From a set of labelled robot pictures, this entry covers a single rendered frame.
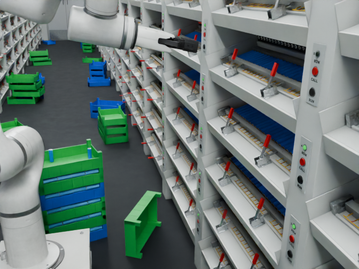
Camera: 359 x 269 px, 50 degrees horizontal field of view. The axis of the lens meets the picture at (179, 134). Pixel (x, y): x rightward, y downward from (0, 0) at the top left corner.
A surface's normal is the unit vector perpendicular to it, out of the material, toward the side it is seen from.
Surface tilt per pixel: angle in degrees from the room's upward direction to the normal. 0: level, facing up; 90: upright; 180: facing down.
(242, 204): 19
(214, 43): 90
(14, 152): 67
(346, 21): 90
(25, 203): 79
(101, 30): 101
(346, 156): 109
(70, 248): 4
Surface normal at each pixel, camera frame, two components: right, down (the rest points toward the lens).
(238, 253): -0.30, -0.86
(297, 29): -0.92, 0.38
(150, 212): -0.29, 0.33
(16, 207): 0.36, 0.20
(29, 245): 0.55, 0.23
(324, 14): -0.97, 0.07
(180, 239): 0.01, -0.94
